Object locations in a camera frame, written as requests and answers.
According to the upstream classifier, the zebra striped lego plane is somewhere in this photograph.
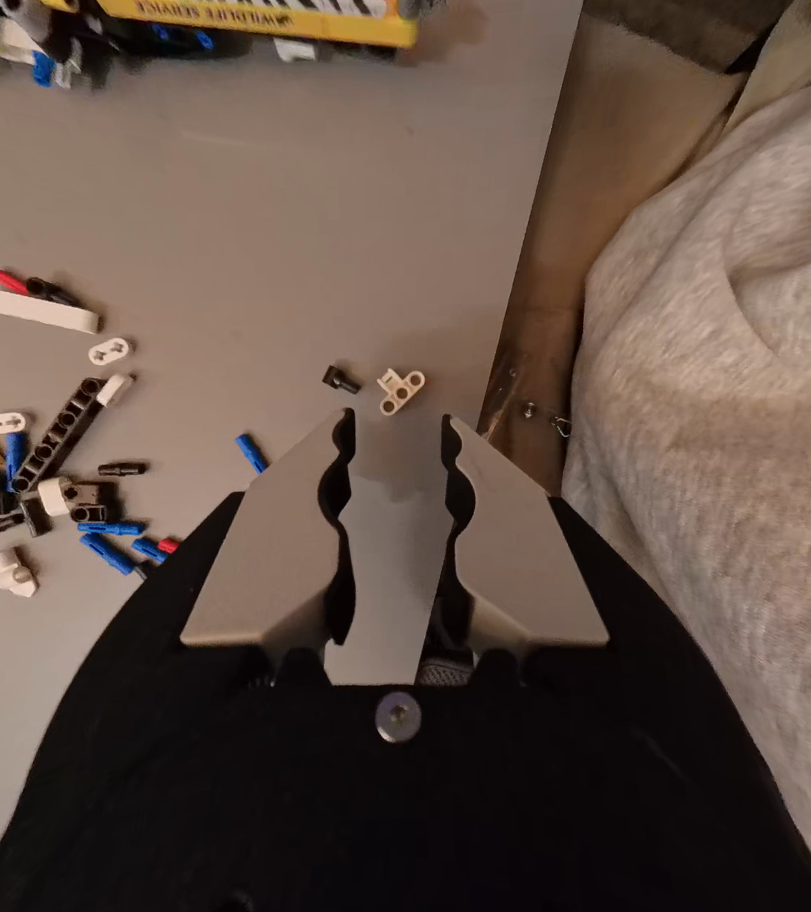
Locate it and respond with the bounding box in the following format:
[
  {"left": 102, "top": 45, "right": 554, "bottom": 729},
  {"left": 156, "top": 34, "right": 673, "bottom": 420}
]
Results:
[{"left": 0, "top": 0, "right": 422, "bottom": 92}]

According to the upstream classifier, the white lego connector piece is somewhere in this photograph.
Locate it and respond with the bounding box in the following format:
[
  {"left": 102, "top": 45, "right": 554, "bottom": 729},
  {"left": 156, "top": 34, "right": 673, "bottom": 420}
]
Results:
[{"left": 375, "top": 368, "right": 428, "bottom": 417}]

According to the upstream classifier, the small metal hook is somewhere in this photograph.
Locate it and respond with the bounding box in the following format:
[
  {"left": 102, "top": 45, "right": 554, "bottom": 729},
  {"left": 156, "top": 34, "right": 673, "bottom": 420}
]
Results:
[{"left": 521, "top": 401, "right": 575, "bottom": 438}]

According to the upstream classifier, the blue lego pin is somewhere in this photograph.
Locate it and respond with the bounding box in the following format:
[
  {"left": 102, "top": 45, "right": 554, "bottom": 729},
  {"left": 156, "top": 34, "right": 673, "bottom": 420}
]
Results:
[{"left": 234, "top": 432, "right": 270, "bottom": 476}]

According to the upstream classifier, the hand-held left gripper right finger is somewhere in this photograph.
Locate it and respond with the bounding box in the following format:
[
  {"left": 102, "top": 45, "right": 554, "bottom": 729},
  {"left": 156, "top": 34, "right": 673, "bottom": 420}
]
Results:
[{"left": 441, "top": 415, "right": 611, "bottom": 655}]

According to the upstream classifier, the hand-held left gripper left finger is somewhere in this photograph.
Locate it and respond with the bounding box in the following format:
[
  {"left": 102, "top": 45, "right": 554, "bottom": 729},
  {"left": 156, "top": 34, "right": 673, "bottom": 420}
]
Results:
[{"left": 179, "top": 408, "right": 358, "bottom": 660}]

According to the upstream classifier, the pile of loose lego pieces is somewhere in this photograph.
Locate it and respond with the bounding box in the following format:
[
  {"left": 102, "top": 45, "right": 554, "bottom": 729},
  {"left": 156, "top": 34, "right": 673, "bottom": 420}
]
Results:
[{"left": 0, "top": 266, "right": 183, "bottom": 601}]

